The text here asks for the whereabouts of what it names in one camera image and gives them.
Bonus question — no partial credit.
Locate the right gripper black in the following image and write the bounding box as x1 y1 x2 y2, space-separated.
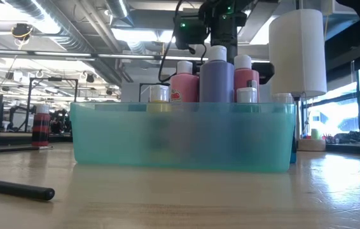
211 30 275 85

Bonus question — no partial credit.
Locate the large purple paint bottle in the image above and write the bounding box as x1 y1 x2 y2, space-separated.
198 45 235 103

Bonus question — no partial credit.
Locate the large red paint bottle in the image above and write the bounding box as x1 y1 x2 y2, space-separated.
233 54 260 103

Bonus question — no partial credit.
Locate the small dark green paint bottle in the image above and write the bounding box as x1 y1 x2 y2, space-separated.
236 87 259 104

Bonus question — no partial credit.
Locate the large pink paint bottle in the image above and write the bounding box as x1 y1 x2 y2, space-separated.
169 60 200 103

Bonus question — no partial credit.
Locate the small yellow paint bottle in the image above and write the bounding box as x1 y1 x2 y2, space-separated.
149 84 170 112

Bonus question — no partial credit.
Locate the small red paint bottle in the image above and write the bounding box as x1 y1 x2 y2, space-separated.
32 104 52 148

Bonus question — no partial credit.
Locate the table lamp with white shade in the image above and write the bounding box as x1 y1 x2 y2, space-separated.
268 8 328 153

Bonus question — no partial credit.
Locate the translucent teal plastic bin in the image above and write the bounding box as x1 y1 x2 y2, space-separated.
69 101 298 174

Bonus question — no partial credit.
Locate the black bag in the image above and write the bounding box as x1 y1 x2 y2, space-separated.
332 130 360 146

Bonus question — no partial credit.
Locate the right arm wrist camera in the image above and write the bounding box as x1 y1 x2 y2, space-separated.
173 14 210 51

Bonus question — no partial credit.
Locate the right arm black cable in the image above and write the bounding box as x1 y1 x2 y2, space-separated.
157 0 184 83

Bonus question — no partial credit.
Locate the yellow black cable reel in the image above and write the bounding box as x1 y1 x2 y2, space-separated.
10 22 34 41

